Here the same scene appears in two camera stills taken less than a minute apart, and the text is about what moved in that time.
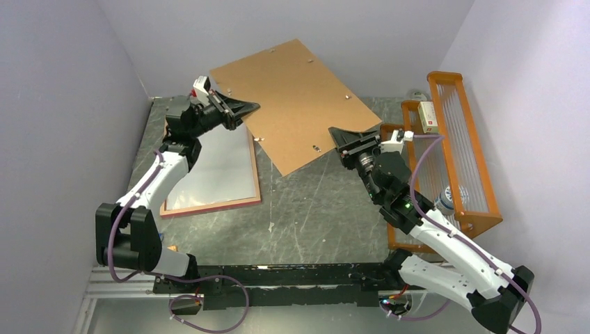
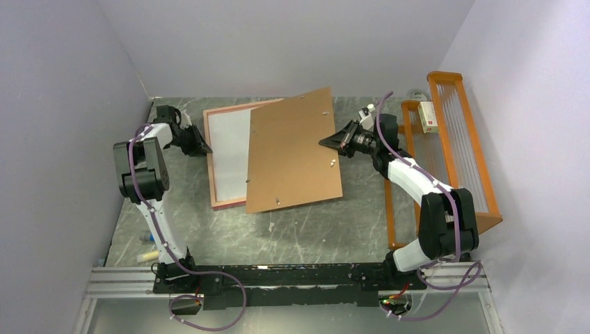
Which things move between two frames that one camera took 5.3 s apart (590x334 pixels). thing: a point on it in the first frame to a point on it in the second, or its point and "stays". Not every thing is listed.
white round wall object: [418, 96] stays
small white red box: [428, 117] stays
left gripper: [238, 107] to [199, 147]
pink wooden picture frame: [193, 209] to [222, 204]
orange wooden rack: [448, 167] stays
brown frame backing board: [299, 98] to [286, 166]
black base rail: [228, 287] stays
